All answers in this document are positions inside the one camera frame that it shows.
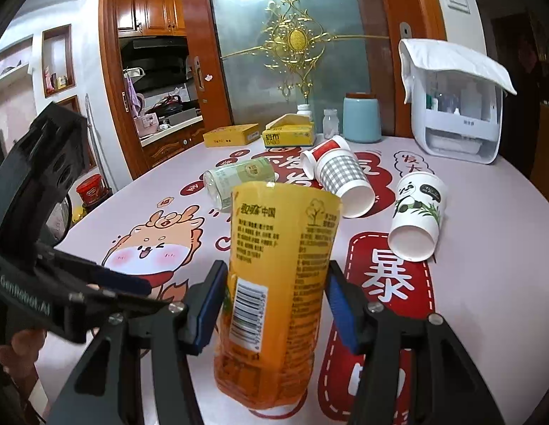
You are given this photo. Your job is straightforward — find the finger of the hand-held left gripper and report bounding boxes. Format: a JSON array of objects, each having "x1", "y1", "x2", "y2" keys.
[
  {"x1": 38, "y1": 248, "x2": 153, "y2": 296},
  {"x1": 68, "y1": 291, "x2": 178, "y2": 319}
]

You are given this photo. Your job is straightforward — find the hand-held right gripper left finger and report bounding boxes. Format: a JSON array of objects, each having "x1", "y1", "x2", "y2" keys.
[{"x1": 48, "y1": 260, "x2": 231, "y2": 425}]

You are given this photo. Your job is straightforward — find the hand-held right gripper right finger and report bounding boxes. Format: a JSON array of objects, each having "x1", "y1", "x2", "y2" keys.
[{"x1": 325, "y1": 260, "x2": 507, "y2": 425}]

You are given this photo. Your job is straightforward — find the yellow paper cup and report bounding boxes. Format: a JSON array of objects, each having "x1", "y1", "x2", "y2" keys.
[{"x1": 212, "y1": 181, "x2": 344, "y2": 408}]

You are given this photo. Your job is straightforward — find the panda print paper cup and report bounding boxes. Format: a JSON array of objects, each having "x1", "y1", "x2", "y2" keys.
[{"x1": 388, "y1": 172, "x2": 449, "y2": 262}]

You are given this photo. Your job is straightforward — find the green paper cup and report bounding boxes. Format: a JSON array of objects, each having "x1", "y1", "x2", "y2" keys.
[{"x1": 203, "y1": 159, "x2": 278, "y2": 211}]

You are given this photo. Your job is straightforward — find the grey checked paper cup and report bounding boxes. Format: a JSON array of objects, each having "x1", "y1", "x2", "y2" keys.
[{"x1": 316, "y1": 148, "x2": 376, "y2": 219}]

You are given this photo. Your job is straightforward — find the red and white paper cup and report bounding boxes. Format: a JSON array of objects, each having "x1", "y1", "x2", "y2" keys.
[{"x1": 299, "y1": 135, "x2": 353, "y2": 183}]

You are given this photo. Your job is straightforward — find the person's left hand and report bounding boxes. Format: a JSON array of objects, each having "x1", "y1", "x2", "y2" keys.
[{"x1": 0, "y1": 328, "x2": 48, "y2": 384}]

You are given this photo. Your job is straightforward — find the red plastic bucket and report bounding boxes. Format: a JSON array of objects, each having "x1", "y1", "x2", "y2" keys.
[{"x1": 76, "y1": 174, "x2": 105, "y2": 207}]

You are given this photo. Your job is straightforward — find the pink appliance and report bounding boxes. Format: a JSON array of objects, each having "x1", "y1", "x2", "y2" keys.
[{"x1": 133, "y1": 113, "x2": 162, "y2": 138}]

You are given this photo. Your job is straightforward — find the purple cloth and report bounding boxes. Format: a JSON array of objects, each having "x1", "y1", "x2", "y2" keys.
[{"x1": 124, "y1": 73, "x2": 143, "y2": 118}]

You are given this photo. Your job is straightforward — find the flat yellow box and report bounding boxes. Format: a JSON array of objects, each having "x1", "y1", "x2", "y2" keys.
[{"x1": 202, "y1": 123, "x2": 261, "y2": 148}]

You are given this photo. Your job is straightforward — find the yellow tissue box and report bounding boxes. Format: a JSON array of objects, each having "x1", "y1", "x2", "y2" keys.
[{"x1": 261, "y1": 114, "x2": 315, "y2": 148}]

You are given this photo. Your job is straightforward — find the small glass bottle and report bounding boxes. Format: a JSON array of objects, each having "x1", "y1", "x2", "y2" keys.
[{"x1": 322, "y1": 109, "x2": 339, "y2": 139}]

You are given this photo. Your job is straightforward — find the light blue canister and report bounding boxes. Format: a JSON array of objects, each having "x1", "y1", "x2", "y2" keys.
[{"x1": 342, "y1": 92, "x2": 382, "y2": 143}]

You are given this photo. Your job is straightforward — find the white countertop cabinet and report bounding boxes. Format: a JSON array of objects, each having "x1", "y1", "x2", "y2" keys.
[{"x1": 410, "y1": 70, "x2": 503, "y2": 165}]

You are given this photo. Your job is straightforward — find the wooden kitchen cabinets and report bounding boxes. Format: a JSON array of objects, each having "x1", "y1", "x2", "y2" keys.
[{"x1": 111, "y1": 0, "x2": 187, "y2": 36}]

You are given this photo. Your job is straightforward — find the white cloth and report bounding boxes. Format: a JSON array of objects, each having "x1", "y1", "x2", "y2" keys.
[{"x1": 398, "y1": 38, "x2": 518, "y2": 105}]

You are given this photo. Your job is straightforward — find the frosted glass door gold ornament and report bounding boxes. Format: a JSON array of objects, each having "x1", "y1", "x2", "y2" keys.
[{"x1": 205, "y1": 0, "x2": 392, "y2": 136}]

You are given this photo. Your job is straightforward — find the wall niche shelf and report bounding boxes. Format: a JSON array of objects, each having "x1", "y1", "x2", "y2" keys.
[{"x1": 41, "y1": 24, "x2": 77, "y2": 99}]

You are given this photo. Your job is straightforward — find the metal door handle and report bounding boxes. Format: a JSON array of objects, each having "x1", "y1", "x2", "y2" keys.
[{"x1": 189, "y1": 55, "x2": 205, "y2": 95}]

